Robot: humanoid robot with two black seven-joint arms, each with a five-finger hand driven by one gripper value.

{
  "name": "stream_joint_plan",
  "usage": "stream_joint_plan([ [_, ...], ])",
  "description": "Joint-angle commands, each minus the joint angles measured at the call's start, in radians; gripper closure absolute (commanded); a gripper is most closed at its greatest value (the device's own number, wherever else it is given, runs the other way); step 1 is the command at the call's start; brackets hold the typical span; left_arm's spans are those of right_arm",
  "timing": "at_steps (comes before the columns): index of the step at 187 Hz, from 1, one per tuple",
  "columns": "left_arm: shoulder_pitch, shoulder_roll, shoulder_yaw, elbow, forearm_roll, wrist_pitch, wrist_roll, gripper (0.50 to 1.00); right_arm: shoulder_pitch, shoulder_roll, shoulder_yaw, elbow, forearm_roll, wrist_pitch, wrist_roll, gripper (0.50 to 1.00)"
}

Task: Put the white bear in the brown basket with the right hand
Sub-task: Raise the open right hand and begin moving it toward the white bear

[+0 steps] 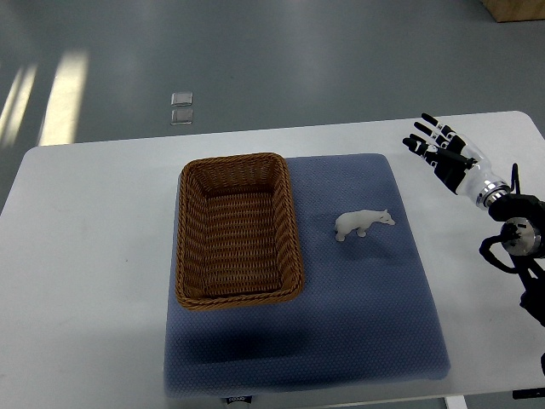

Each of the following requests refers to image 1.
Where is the upper clear floor plate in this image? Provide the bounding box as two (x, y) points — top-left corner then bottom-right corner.
(170, 91), (193, 107)

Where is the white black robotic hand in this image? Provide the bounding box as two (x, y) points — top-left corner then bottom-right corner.
(403, 113), (511, 210)

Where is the clear floor plate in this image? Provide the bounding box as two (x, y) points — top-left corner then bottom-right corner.
(170, 91), (193, 107)
(170, 107), (193, 125)

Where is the lower clear floor plate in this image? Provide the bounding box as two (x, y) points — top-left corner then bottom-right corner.
(170, 107), (193, 125)

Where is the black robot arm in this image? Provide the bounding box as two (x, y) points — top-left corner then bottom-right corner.
(479, 164), (544, 325)

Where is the black table control panel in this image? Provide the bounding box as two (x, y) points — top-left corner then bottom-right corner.
(512, 388), (545, 400)

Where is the black mat label tag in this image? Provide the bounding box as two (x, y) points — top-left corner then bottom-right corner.
(226, 395), (252, 405)

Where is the brown wicker basket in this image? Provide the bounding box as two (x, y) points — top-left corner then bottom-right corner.
(175, 153), (305, 311)

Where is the blue quilted mat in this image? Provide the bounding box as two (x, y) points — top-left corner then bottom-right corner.
(164, 153), (450, 399)

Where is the white toy polar bear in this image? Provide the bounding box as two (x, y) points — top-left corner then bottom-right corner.
(335, 210), (396, 242)

